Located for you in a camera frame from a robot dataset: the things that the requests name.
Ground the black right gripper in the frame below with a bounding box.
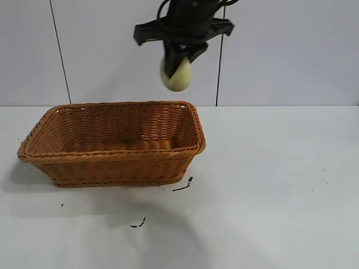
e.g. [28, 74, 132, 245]
[134, 0, 236, 79]

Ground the pale yellow egg yolk pastry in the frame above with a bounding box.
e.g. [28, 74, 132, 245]
[159, 54, 194, 92]

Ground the brown woven wicker basket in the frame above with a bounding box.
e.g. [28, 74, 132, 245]
[18, 100, 207, 188]

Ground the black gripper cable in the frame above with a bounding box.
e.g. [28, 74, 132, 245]
[155, 0, 169, 23]

